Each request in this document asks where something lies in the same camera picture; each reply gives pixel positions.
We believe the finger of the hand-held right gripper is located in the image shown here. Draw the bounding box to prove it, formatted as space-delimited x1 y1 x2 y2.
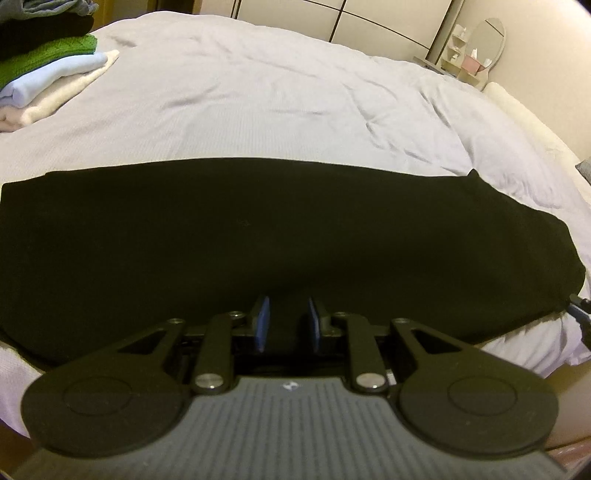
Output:
567 294 591 352

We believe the bed with white duvet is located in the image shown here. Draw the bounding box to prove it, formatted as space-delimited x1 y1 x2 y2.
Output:
0 10 591 437

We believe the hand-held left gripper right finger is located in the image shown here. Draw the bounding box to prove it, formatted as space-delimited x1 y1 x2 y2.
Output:
302 296 481 394

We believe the black garment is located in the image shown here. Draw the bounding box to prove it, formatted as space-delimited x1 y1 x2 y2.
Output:
0 157 587 367
0 11 95 61

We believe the oval mirror vanity shelf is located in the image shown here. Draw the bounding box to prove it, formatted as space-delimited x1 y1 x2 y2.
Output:
412 23 491 90

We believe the folded light blue garment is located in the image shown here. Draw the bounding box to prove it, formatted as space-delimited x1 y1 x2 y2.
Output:
0 52 108 109

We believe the cream bed headboard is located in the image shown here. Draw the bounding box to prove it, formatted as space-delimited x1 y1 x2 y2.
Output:
481 82 591 197

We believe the folded black garment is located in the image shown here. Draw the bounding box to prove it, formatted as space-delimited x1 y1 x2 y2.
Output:
0 11 95 61

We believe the white sliding wardrobe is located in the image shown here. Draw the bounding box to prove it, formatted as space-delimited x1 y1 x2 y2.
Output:
231 0 465 63

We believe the oval mirror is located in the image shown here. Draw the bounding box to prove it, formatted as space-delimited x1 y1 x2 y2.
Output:
465 17 507 90

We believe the folded grey-blue garment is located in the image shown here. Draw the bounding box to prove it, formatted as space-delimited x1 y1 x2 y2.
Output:
0 0 100 24

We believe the folded cream garment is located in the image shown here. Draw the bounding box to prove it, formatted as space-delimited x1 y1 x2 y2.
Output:
0 50 120 134

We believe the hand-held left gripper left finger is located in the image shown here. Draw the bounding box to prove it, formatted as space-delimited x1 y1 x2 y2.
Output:
117 295 273 395

